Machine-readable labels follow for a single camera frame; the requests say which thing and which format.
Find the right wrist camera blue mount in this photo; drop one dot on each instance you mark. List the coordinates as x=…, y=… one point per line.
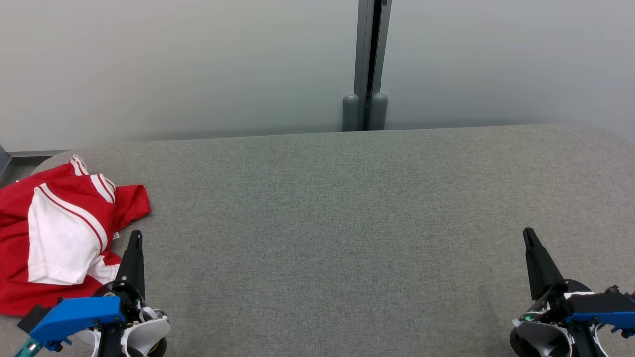
x=605, y=321

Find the red shorts with white stripe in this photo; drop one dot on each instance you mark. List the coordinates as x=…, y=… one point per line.
x=20, y=297

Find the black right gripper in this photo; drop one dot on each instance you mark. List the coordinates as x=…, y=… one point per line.
x=558, y=297

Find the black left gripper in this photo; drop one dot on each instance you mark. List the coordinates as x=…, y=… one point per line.
x=133, y=297

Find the grey metal frame bar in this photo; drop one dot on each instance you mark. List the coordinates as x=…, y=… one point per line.
x=34, y=153

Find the red white striped shirt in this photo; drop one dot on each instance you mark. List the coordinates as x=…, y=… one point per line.
x=59, y=233

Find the grey metal partition post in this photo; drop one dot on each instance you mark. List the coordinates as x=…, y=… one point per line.
x=362, y=49

